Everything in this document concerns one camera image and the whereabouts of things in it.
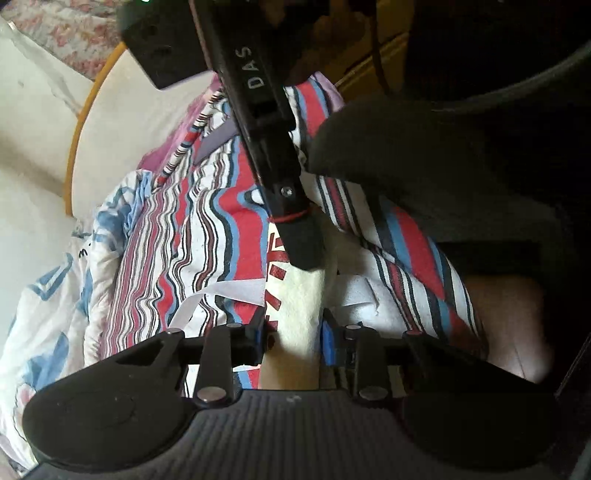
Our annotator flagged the cream printed shopping bag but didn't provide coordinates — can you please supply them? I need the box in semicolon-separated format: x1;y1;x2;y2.
172;230;394;393

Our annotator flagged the red blue striped bedsheet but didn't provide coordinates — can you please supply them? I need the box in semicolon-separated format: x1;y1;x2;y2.
99;93;487;359

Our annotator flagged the white headboard with wooden rim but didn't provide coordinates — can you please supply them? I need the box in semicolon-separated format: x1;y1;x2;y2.
64;43;214;218

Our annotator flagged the floral pink curtain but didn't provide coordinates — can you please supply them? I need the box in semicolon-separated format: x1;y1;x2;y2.
1;0;123;80

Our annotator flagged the white blue patterned quilt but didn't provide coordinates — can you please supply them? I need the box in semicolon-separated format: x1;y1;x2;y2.
1;170;153;478

